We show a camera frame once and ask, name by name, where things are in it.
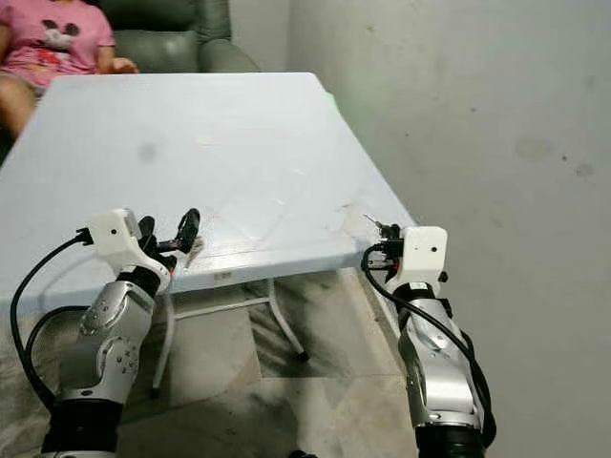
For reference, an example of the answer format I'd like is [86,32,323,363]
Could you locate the white metal table legs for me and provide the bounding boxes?
[153,277,311,397]

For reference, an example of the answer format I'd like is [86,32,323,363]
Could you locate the green leather armchair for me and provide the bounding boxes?
[100,0,259,75]

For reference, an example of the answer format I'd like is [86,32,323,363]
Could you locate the person in pink shirt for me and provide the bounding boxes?
[0,0,139,144]

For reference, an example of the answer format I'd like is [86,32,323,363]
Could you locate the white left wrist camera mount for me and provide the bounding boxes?
[86,208,157,278]

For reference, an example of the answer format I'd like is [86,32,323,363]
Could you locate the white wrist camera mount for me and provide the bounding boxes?
[394,225,449,287]
[86,208,157,278]

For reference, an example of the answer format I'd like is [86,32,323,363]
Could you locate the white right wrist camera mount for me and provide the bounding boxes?
[394,225,449,287]

